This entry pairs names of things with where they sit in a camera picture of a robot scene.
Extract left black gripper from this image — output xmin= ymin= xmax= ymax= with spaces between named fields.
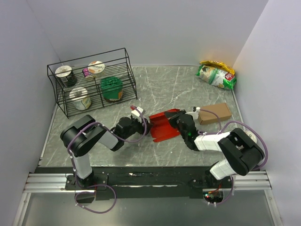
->
xmin=123 ymin=116 xmax=153 ymax=140

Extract red paper box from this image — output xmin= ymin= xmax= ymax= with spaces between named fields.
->
xmin=149 ymin=112 xmax=180 ymax=143

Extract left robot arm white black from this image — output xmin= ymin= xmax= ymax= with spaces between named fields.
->
xmin=60 ymin=114 xmax=152 ymax=189

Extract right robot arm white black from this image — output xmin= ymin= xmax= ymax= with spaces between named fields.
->
xmin=164 ymin=110 xmax=268 ymax=188

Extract brown cardboard box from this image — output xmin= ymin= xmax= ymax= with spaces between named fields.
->
xmin=198 ymin=103 xmax=232 ymax=125

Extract green lidded jar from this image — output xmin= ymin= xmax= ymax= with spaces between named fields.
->
xmin=100 ymin=76 xmax=123 ymax=102

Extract green chips bag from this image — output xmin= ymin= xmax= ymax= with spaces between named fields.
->
xmin=196 ymin=65 xmax=237 ymax=90

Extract white cup lower shelf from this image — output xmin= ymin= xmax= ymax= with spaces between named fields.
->
xmin=69 ymin=87 xmax=91 ymax=111

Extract yellow chips bag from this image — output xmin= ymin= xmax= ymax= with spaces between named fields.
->
xmin=199 ymin=60 xmax=235 ymax=75

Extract white yogurt cup orange label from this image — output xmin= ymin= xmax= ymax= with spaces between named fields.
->
xmin=87 ymin=61 xmax=105 ymax=78

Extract small purple white cup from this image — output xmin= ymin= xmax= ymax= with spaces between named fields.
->
xmin=82 ymin=68 xmax=91 ymax=77

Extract foil lid dark cup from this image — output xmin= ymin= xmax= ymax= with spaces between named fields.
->
xmin=55 ymin=65 xmax=77 ymax=88

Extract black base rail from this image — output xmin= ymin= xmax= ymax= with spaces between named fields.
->
xmin=34 ymin=165 xmax=261 ymax=201

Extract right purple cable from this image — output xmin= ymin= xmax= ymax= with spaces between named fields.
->
xmin=199 ymin=108 xmax=269 ymax=206

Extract purple cable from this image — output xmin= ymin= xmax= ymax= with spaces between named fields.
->
xmin=67 ymin=108 xmax=149 ymax=214
xmin=199 ymin=108 xmax=269 ymax=206

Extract black wire rack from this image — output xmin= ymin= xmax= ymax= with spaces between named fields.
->
xmin=47 ymin=48 xmax=138 ymax=118

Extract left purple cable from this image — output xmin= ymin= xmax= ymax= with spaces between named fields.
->
xmin=67 ymin=108 xmax=149 ymax=214

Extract aluminium frame rail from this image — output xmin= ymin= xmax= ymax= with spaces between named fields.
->
xmin=12 ymin=150 xmax=284 ymax=226

